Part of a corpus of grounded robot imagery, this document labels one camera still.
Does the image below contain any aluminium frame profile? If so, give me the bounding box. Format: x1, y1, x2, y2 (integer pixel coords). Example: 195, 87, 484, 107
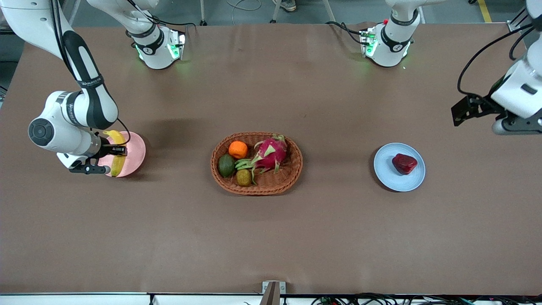
507, 7, 532, 33

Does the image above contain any yellow banana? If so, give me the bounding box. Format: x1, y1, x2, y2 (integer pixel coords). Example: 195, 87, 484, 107
103, 129, 128, 177

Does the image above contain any red apple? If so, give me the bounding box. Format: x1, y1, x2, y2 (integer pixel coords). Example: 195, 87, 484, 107
392, 153, 418, 175

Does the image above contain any light blue round plate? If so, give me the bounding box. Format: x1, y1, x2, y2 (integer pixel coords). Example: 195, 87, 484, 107
373, 142, 426, 192

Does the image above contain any pink round plate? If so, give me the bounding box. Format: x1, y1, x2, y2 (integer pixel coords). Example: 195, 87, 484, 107
98, 130, 147, 178

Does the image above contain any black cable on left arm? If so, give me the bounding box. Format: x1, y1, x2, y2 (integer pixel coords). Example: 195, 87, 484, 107
457, 23, 535, 99

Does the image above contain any orange tangerine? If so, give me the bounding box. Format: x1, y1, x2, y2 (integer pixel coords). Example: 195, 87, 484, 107
228, 141, 249, 160

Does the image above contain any brown woven wicker basket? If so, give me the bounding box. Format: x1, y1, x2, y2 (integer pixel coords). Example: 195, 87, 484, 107
210, 131, 304, 196

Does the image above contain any black base cable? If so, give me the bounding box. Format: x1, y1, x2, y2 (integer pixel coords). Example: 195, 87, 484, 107
126, 0, 198, 27
325, 21, 365, 44

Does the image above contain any green avocado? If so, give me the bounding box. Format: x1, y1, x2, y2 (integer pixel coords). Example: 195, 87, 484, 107
218, 154, 236, 178

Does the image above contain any white plastic mount block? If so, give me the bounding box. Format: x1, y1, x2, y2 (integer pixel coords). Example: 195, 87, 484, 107
57, 152, 100, 170

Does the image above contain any grey metal bracket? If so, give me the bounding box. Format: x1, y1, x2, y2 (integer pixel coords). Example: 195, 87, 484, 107
262, 281, 287, 305

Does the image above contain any pink dragon fruit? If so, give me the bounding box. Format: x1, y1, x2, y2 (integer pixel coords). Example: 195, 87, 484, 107
234, 133, 288, 186

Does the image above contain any white table edge rail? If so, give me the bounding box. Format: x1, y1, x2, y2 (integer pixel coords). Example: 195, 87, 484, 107
0, 292, 264, 305

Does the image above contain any black cable bundle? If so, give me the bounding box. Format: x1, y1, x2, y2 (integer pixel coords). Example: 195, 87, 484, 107
310, 293, 542, 305

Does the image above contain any white floor cable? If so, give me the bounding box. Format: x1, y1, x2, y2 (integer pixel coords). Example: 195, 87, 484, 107
226, 0, 263, 12

